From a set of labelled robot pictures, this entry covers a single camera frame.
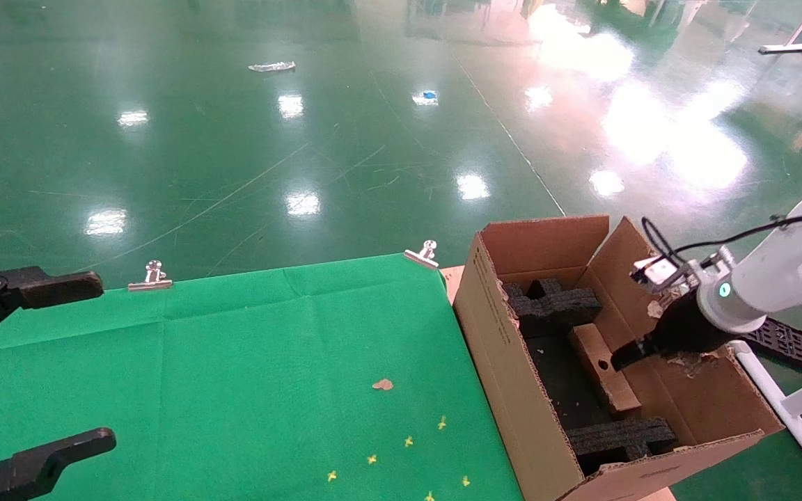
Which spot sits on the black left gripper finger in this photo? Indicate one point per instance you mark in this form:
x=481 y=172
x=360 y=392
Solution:
x=39 y=463
x=60 y=287

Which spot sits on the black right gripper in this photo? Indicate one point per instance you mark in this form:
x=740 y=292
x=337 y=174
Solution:
x=683 y=327

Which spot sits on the small long cardboard box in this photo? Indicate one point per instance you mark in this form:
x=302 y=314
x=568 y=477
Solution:
x=606 y=386

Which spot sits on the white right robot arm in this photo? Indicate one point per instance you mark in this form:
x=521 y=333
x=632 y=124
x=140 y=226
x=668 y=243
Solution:
x=791 y=264

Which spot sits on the large open cardboard carton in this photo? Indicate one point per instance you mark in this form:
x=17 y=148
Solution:
x=505 y=390

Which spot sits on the small brown cardboard scrap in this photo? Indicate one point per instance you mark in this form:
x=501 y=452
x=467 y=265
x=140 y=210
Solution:
x=382 y=385

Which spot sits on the black foam insert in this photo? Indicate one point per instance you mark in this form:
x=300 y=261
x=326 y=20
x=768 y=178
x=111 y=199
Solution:
x=554 y=306
x=624 y=438

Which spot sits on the silver binder clip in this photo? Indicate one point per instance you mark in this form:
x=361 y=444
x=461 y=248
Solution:
x=150 y=284
x=423 y=258

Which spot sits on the black plastic grid tray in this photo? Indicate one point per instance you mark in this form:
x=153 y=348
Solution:
x=791 y=344

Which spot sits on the green table cloth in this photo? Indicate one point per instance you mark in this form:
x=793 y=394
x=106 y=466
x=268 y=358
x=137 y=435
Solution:
x=234 y=390

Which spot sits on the white plastic floor litter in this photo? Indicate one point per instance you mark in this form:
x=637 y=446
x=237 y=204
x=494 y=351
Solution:
x=272 y=67

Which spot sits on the white flat stand foot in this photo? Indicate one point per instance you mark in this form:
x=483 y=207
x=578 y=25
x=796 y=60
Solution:
x=784 y=49

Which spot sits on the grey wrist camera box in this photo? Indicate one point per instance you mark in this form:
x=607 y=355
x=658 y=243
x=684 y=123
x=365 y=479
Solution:
x=651 y=273

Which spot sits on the grey metal camera bracket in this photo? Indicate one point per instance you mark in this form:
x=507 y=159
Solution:
x=695 y=275

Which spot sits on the white pipe frame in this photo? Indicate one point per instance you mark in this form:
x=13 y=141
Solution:
x=794 y=414

